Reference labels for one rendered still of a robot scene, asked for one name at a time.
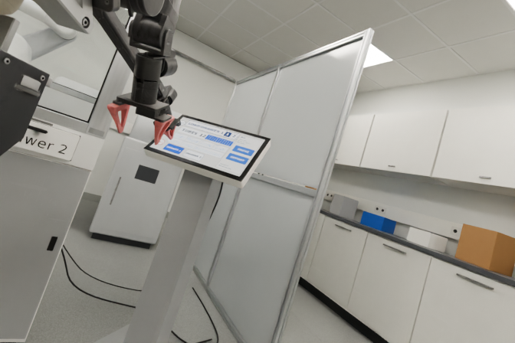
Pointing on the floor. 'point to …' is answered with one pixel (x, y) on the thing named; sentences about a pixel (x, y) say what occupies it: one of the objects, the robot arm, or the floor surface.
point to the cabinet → (32, 233)
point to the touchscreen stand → (171, 262)
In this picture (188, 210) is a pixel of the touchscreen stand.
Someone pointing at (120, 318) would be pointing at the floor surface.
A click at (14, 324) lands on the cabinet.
